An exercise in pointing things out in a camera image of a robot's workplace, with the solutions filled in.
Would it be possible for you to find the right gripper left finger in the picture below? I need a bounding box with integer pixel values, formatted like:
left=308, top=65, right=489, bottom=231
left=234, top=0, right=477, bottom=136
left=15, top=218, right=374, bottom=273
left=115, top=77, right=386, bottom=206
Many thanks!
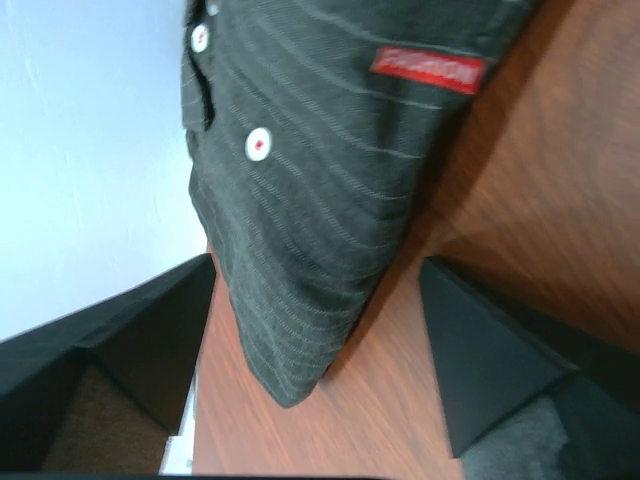
left=1, top=254, right=216, bottom=473

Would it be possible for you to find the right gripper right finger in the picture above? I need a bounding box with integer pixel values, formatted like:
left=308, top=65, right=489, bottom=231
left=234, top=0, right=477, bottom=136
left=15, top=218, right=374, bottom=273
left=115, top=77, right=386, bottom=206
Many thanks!
left=419, top=257, right=639, bottom=475

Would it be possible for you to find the dark green shirt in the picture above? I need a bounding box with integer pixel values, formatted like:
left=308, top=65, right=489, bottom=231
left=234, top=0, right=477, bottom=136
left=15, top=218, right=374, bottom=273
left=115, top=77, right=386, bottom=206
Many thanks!
left=181, top=1, right=535, bottom=408

